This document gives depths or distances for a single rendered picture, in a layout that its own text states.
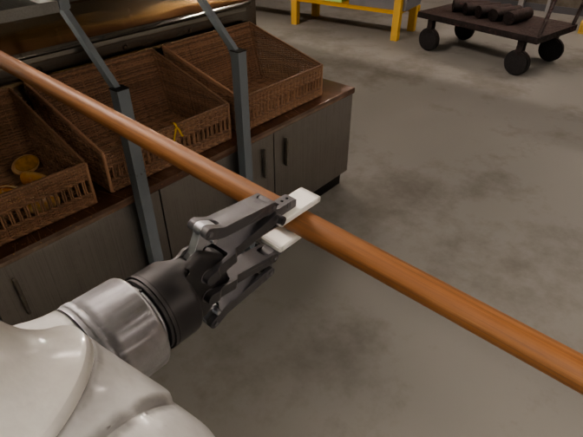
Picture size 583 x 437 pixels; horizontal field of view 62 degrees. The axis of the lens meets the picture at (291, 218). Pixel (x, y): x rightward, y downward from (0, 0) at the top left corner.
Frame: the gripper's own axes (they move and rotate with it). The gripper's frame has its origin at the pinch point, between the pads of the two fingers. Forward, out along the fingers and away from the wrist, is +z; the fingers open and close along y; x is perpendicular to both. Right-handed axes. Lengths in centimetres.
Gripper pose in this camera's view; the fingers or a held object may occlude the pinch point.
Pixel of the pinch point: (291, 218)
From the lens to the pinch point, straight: 55.5
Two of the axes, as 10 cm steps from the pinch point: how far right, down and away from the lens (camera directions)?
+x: 7.7, 4.2, -4.9
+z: 6.4, -4.3, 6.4
